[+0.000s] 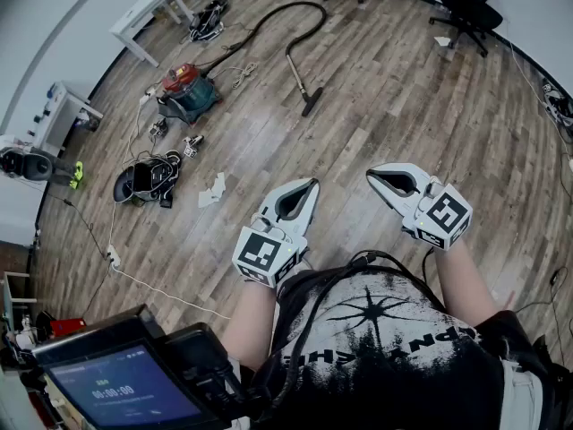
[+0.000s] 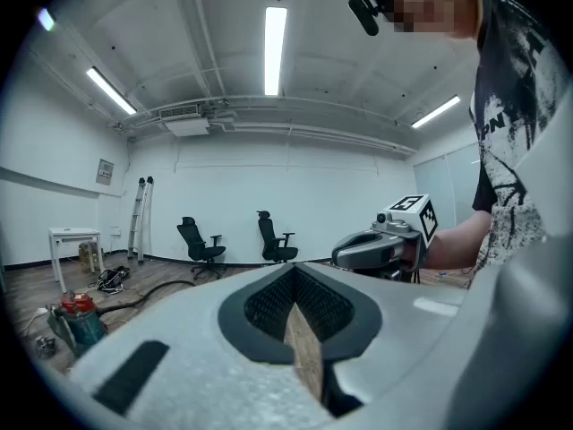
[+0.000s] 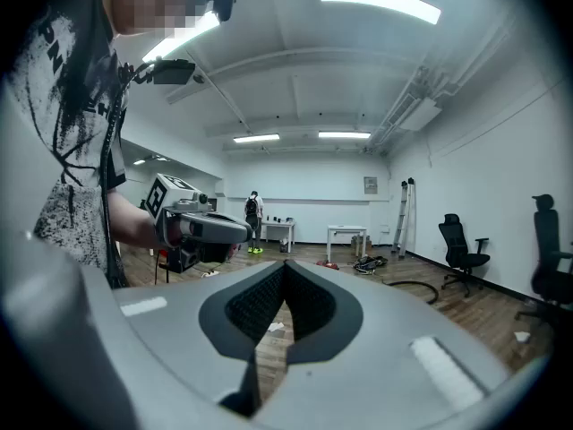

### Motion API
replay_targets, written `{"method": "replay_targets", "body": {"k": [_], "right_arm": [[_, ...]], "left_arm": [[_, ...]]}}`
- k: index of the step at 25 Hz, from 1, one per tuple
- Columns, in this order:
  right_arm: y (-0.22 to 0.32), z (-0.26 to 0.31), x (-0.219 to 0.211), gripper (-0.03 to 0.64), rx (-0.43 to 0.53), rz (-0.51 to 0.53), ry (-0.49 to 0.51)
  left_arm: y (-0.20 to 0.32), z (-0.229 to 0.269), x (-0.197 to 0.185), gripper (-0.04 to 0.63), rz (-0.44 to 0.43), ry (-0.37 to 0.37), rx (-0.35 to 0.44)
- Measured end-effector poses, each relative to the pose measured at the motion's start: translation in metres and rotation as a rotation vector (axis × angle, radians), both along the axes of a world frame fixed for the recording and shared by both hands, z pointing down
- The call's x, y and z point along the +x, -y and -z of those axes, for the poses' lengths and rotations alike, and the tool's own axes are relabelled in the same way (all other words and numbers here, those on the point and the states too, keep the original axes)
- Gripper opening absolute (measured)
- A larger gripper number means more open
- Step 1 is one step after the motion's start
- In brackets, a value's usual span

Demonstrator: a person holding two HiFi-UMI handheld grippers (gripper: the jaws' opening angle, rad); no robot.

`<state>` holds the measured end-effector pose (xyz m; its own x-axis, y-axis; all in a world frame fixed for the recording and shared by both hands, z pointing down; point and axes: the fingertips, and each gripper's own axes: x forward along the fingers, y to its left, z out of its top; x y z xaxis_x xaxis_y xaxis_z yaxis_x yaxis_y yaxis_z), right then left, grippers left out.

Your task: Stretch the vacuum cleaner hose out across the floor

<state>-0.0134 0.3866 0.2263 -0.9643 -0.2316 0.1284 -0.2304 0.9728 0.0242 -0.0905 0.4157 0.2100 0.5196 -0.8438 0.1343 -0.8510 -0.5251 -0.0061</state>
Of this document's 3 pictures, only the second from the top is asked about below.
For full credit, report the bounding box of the person's head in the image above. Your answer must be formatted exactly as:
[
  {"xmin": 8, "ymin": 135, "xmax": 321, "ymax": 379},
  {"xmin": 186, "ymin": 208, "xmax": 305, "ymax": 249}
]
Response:
[{"xmin": 370, "ymin": 0, "xmax": 487, "ymax": 40}]

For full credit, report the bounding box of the black head-worn camera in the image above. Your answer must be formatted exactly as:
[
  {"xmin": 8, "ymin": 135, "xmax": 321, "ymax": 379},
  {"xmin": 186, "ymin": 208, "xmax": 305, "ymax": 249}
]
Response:
[{"xmin": 347, "ymin": 0, "xmax": 381, "ymax": 38}]

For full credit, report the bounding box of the black corrugated hose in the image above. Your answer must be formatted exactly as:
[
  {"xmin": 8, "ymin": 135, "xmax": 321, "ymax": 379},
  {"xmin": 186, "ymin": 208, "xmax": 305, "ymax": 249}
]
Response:
[{"xmin": 96, "ymin": 279, "xmax": 197, "ymax": 317}]

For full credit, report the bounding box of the person's black printed t-shirt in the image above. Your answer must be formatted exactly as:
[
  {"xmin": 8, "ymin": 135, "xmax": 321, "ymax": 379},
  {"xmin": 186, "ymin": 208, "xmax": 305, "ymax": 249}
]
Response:
[{"xmin": 468, "ymin": 0, "xmax": 572, "ymax": 277}]

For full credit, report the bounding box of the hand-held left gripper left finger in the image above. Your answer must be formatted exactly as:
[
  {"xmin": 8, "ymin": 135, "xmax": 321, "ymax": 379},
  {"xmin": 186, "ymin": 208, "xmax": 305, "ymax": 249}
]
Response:
[{"xmin": 66, "ymin": 261, "xmax": 336, "ymax": 430}]

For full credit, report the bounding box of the aluminium ladder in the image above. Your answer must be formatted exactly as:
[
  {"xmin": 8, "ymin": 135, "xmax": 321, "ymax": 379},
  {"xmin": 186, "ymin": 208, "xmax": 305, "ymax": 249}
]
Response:
[{"xmin": 127, "ymin": 176, "xmax": 155, "ymax": 263}]

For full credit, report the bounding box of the person's right forearm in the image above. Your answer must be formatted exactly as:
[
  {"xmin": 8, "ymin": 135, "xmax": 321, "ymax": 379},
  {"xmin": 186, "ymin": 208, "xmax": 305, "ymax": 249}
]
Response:
[{"xmin": 423, "ymin": 211, "xmax": 493, "ymax": 271}]

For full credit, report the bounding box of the brown cardboard box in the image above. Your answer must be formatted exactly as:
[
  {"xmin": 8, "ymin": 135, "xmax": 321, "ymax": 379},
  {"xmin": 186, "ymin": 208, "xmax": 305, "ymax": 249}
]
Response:
[{"xmin": 78, "ymin": 241, "xmax": 105, "ymax": 264}]

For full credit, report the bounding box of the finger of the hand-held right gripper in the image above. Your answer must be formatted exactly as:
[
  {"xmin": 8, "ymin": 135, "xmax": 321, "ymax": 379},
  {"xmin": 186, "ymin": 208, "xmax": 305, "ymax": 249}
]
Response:
[
  {"xmin": 331, "ymin": 234, "xmax": 406, "ymax": 270},
  {"xmin": 351, "ymin": 231, "xmax": 404, "ymax": 244}
]

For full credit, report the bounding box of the green and red vacuum body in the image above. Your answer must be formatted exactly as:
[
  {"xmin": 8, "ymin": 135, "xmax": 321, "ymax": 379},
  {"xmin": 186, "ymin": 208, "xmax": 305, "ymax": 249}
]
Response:
[{"xmin": 46, "ymin": 289, "xmax": 109, "ymax": 358}]

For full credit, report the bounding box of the frosted glass partition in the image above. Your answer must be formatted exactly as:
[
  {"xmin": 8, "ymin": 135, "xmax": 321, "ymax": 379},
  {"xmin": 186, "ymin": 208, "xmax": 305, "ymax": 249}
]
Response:
[{"xmin": 412, "ymin": 142, "xmax": 483, "ymax": 232}]

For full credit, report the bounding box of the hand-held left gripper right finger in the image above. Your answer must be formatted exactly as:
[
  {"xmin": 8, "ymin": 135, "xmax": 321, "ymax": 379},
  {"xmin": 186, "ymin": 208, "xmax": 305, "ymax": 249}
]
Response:
[{"xmin": 294, "ymin": 261, "xmax": 470, "ymax": 430}]

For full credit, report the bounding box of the black office chair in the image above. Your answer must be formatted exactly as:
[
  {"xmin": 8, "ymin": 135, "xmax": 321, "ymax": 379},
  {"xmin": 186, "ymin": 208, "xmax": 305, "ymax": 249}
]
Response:
[
  {"xmin": 176, "ymin": 216, "xmax": 227, "ymax": 281},
  {"xmin": 256, "ymin": 210, "xmax": 300, "ymax": 264}
]

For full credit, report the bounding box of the white power cable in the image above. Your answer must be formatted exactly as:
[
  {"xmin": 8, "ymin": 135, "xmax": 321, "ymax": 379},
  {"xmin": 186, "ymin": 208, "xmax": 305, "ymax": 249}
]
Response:
[{"xmin": 20, "ymin": 305, "xmax": 51, "ymax": 338}]

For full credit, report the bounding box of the white table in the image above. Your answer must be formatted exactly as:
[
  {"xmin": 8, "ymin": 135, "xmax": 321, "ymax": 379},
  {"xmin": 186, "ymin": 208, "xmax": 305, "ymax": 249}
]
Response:
[{"xmin": 47, "ymin": 227, "xmax": 106, "ymax": 282}]

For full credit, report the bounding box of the grey electrical panel box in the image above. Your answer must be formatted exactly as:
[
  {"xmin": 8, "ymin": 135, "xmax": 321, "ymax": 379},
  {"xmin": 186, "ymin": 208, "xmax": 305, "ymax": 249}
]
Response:
[{"xmin": 95, "ymin": 158, "xmax": 115, "ymax": 186}]

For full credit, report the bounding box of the white air conditioner unit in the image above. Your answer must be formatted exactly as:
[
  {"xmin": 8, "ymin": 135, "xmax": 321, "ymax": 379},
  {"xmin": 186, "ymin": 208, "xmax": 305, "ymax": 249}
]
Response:
[{"xmin": 158, "ymin": 104, "xmax": 211, "ymax": 138}]

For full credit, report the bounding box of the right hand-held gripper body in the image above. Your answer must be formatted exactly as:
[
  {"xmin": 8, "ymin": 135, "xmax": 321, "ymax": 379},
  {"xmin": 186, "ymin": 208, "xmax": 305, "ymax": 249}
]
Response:
[{"xmin": 370, "ymin": 193, "xmax": 440, "ymax": 282}]

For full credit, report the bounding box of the white pipe run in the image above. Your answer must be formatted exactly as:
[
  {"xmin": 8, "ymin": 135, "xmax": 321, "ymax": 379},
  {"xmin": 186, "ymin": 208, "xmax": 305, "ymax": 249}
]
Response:
[{"xmin": 107, "ymin": 95, "xmax": 420, "ymax": 156}]

